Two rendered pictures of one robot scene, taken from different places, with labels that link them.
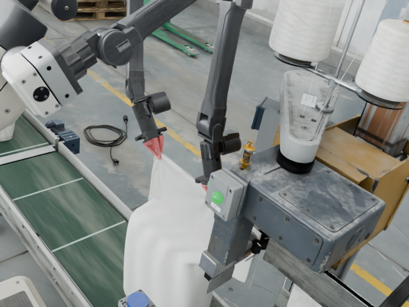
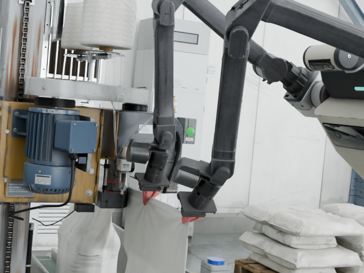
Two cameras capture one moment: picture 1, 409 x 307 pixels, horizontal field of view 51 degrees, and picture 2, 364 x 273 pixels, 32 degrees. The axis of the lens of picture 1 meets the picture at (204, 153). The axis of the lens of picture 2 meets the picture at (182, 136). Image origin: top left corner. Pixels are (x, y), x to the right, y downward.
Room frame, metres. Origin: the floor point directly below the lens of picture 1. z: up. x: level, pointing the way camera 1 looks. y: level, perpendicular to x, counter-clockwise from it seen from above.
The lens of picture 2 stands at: (2.86, 0.81, 1.38)
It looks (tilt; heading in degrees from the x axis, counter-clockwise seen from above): 3 degrees down; 203
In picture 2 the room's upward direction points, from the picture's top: 5 degrees clockwise
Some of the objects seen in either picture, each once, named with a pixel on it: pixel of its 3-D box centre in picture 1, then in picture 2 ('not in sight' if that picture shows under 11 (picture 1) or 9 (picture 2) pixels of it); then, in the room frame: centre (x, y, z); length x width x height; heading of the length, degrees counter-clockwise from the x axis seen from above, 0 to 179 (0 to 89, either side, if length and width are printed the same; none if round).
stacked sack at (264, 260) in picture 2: not in sight; (291, 262); (-2.04, -0.26, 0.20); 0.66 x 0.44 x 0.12; 49
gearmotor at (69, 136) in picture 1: (58, 135); not in sight; (2.35, 0.95, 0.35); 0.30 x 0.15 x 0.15; 49
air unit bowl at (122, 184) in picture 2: not in sight; (123, 181); (1.03, -0.17, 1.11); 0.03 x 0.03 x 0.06
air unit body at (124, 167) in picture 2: not in sight; (124, 170); (1.02, -0.17, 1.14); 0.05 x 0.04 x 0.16; 139
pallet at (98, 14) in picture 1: (86, 7); not in sight; (6.45, 2.19, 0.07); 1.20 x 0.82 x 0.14; 137
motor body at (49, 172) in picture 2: not in sight; (51, 150); (1.29, -0.28, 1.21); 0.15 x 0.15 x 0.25
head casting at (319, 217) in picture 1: (293, 223); (134, 145); (0.83, -0.25, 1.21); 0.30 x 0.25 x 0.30; 49
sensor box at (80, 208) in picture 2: not in sight; (84, 207); (1.06, -0.29, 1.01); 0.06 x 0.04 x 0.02; 139
